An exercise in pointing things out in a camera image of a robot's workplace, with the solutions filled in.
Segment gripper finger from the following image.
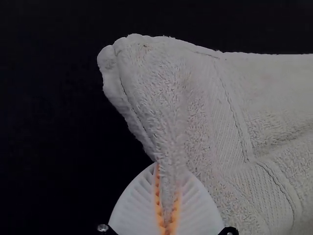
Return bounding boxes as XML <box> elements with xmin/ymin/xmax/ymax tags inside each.
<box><xmin>97</xmin><ymin>164</ymin><xmax>168</xmax><ymax>235</ymax></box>
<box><xmin>168</xmin><ymin>177</ymin><xmax>240</xmax><ymax>235</ymax></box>

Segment pale towel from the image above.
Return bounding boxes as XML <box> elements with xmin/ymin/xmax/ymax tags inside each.
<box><xmin>97</xmin><ymin>33</ymin><xmax>313</xmax><ymax>235</ymax></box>

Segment black mat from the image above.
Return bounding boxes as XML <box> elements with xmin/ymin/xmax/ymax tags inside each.
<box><xmin>0</xmin><ymin>0</ymin><xmax>313</xmax><ymax>235</ymax></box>

